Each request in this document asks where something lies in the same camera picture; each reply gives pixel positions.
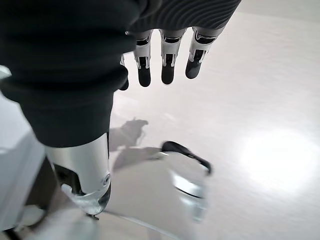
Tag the blue front cart drawer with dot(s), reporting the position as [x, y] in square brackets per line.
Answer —
[17, 155]

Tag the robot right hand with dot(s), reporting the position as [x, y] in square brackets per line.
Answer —
[62, 62]

